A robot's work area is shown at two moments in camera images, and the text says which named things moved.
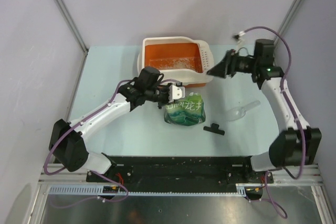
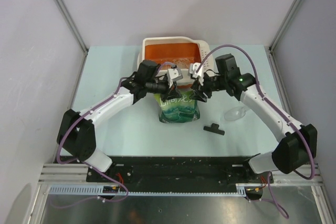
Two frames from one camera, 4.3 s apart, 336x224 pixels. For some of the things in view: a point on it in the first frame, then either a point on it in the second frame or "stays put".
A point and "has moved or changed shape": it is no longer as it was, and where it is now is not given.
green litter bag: [189, 112] has moved or changed shape
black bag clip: [214, 129] stays put
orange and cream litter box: [180, 59] stays put
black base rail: [180, 171] stays put
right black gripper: [226, 66] -> [199, 89]
